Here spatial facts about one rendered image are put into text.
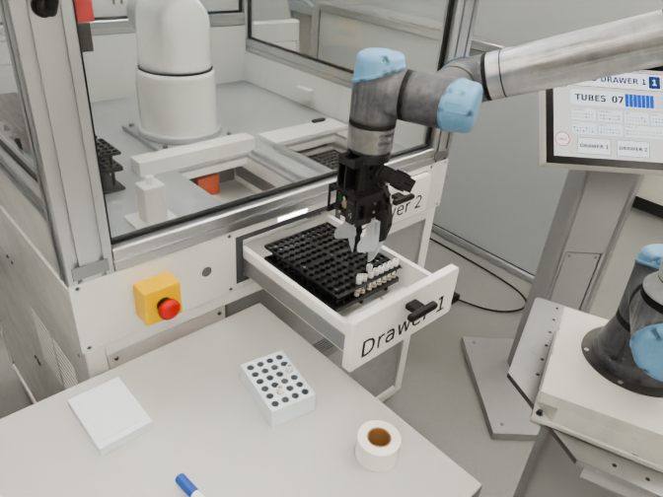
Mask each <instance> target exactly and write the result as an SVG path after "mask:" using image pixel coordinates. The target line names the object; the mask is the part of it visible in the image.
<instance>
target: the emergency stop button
mask: <svg viewBox="0 0 663 497"><path fill-rule="evenodd" d="M180 309H181V305H180V303H179V302H178V301H177V300H175V299H169V300H166V301H164V302H163V303H162V304H161V306H160V307H159V310H158V314H159V316H160V317H161V318H162V319H163V320H171V319H173V318H175V317H176V316H177V315H178V313H179V312H180Z"/></svg>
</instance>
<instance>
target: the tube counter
mask: <svg viewBox="0 0 663 497"><path fill-rule="evenodd" d="M611 107H629V108H643V109H657V110H663V96H658V95H645V94H632V93H618V92H611Z"/></svg>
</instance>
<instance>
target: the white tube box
mask: <svg viewBox="0 0 663 497"><path fill-rule="evenodd" d="M287 364H292V363H291V361H290V360H289V359H288V357H287V356H286V355H285V354H284V352H283V351H282V350H281V351H278V352H275V353H272V354H269V355H267V356H264V357H261V358H258V359H255V360H254V361H251V362H248V363H245V364H242V365H241V381H242V383H243V384H244V386H245V388H246V389H247V391H248V392H249V394H250V395H251V397H252V399H253V400H254V402H255V403H256V405H257V406H258V408H259V410H260V412H261V413H262V415H263V416H264V418H265V419H266V421H267V422H268V424H269V426H270V427H271V428H272V427H275V426H277V425H279V424H282V423H284V422H286V421H289V420H291V419H294V418H296V417H298V416H301V415H303V414H305V413H308V412H310V411H312V410H315V402H316V394H315V393H314V391H313V390H312V389H311V387H310V386H309V385H308V383H307V382H306V381H305V380H304V378H303V377H302V376H301V374H300V373H299V372H298V370H297V369H296V368H295V367H294V365H293V364H292V365H293V370H292V373H286V370H285V369H286V365H287ZM278 385H282V386H283V387H284V392H283V394H282V395H279V394H277V393H276V387H277V386H278Z"/></svg>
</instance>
